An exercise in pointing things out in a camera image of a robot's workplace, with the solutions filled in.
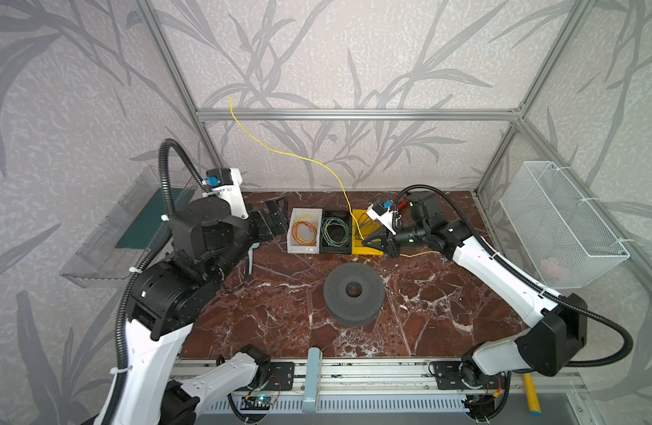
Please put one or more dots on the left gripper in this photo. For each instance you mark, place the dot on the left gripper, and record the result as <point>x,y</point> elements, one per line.
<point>260,225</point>

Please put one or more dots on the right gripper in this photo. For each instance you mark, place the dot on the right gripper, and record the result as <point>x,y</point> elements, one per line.
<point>388,240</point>

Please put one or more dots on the grey perforated spool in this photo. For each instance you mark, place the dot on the grey perforated spool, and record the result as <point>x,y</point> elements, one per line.
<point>354,294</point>

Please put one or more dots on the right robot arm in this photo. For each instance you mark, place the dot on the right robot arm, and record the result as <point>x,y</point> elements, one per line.
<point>557,325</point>

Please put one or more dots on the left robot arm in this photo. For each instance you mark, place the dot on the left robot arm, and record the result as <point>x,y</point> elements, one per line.
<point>203,243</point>

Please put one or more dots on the yellow plastic bin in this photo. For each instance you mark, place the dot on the yellow plastic bin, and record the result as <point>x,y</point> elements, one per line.
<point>362,228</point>

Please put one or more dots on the white plastic bin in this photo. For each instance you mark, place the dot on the white plastic bin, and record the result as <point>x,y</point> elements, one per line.
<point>304,232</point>

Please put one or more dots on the light blue toy shovel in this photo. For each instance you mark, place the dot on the light blue toy shovel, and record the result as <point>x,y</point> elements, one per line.
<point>248,268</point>

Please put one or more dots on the black plastic bin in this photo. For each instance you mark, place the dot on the black plastic bin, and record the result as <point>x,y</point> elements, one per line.
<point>336,232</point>

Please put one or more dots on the pink object in basket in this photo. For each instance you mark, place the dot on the pink object in basket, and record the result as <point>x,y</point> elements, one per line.
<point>553,269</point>

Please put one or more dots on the green circuit board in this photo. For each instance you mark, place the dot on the green circuit board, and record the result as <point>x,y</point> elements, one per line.
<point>263,402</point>

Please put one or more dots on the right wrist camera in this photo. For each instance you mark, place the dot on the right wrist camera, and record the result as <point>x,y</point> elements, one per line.
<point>387,214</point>

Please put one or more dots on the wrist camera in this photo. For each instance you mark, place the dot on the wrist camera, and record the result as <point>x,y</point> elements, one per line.
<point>225,183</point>
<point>387,214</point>

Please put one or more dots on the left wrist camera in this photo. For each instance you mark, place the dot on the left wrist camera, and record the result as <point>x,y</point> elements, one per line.
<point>225,183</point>

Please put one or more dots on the light blue brush handle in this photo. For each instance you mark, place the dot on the light blue brush handle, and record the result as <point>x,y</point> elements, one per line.
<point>310,400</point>

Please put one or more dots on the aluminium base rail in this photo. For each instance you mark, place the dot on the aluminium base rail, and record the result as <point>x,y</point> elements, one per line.
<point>367,385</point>

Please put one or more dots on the clear plastic wall tray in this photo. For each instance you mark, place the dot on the clear plastic wall tray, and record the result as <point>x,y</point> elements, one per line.
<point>122,239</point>

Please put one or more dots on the white wire mesh basket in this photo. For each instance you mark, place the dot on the white wire mesh basket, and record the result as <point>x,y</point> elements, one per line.
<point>552,218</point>

